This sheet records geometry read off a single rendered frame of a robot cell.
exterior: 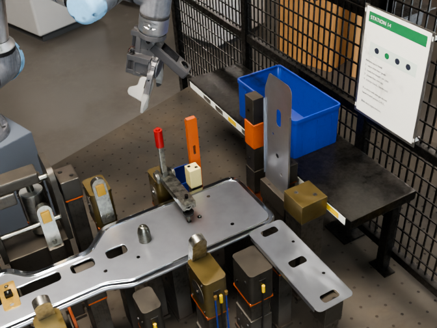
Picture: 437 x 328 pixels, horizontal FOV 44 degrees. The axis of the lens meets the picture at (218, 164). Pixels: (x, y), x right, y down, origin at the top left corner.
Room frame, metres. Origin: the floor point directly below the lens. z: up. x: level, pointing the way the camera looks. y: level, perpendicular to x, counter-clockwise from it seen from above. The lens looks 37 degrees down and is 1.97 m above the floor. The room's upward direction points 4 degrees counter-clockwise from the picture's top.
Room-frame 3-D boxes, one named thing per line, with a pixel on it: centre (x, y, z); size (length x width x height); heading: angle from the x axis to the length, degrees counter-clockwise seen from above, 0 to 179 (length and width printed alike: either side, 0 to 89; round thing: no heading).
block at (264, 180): (1.16, -0.15, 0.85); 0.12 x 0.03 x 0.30; 27
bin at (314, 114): (1.42, -0.22, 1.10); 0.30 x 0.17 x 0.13; 27
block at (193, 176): (1.20, 0.07, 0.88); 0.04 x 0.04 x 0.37; 27
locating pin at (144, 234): (1.00, 0.20, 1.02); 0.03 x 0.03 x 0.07
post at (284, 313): (0.95, -0.14, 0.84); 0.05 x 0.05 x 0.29; 27
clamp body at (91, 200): (1.16, 0.34, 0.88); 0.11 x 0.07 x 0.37; 27
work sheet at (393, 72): (1.22, -0.45, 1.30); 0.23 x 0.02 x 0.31; 27
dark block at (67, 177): (1.14, 0.40, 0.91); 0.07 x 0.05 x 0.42; 27
